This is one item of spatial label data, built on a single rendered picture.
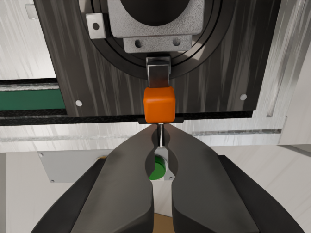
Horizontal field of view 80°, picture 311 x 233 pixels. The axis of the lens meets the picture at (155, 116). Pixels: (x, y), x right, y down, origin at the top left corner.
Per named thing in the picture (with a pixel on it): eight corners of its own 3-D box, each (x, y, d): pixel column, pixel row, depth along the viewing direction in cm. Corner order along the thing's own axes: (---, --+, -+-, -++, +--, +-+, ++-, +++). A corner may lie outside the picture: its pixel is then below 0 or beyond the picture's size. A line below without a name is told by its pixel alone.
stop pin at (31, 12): (58, 18, 23) (40, 19, 19) (48, 19, 23) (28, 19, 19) (54, 5, 22) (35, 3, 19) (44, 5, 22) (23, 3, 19)
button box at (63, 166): (172, 156, 36) (175, 182, 31) (65, 160, 37) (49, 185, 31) (172, 125, 33) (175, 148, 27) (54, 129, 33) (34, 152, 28)
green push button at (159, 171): (165, 171, 31) (166, 180, 29) (141, 171, 31) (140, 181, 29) (165, 151, 29) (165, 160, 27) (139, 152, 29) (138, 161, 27)
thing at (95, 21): (110, 36, 18) (106, 38, 16) (94, 37, 18) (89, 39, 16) (107, 12, 17) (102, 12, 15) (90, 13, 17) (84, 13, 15)
